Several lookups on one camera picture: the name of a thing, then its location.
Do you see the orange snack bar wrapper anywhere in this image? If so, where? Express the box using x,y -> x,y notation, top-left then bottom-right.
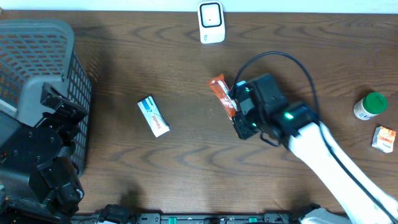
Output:
208,74 -> 238,120

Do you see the white Panadol medicine box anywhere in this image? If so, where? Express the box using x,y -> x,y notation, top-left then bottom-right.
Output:
137,95 -> 170,138

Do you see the green lid white jar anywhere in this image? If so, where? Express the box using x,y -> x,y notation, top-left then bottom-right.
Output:
353,92 -> 388,121

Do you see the orange white snack packet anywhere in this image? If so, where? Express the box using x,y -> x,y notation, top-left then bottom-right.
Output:
372,126 -> 396,153

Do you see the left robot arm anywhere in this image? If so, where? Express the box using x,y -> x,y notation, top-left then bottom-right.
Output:
1,83 -> 88,223

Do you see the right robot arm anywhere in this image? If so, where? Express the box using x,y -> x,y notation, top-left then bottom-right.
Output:
228,74 -> 397,223

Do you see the white barcode scanner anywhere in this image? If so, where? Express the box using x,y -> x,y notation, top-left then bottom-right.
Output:
197,1 -> 226,44

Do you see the grey plastic basket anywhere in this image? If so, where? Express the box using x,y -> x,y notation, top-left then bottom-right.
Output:
0,19 -> 93,177

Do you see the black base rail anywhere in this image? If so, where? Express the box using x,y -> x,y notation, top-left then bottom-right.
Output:
70,203 -> 352,224

